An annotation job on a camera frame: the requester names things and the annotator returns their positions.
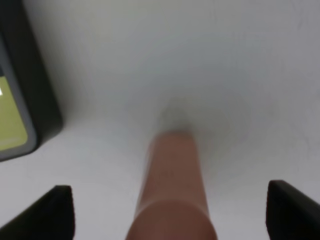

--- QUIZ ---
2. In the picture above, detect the black lotion pump bottle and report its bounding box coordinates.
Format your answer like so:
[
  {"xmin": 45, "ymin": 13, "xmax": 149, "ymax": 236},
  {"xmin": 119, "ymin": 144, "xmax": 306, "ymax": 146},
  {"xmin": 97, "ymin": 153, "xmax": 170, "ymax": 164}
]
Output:
[{"xmin": 0, "ymin": 0, "xmax": 63, "ymax": 162}]

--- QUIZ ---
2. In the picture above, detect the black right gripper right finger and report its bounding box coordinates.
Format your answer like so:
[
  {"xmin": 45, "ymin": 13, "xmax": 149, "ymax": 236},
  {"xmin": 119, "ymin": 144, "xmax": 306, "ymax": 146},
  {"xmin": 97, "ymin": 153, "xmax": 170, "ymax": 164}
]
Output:
[{"xmin": 265, "ymin": 180, "xmax": 320, "ymax": 240}]

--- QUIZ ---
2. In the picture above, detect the pink spray bottle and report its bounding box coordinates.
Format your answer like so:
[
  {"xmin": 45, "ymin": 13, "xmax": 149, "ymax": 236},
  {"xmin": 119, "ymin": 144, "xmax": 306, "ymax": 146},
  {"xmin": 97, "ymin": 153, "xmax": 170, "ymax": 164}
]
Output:
[{"xmin": 126, "ymin": 130, "xmax": 218, "ymax": 240}]

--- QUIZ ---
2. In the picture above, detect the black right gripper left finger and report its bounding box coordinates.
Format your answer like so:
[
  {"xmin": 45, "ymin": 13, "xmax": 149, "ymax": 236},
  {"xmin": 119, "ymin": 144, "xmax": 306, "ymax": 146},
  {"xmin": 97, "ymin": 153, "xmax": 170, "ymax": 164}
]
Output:
[{"xmin": 0, "ymin": 185, "xmax": 75, "ymax": 240}]

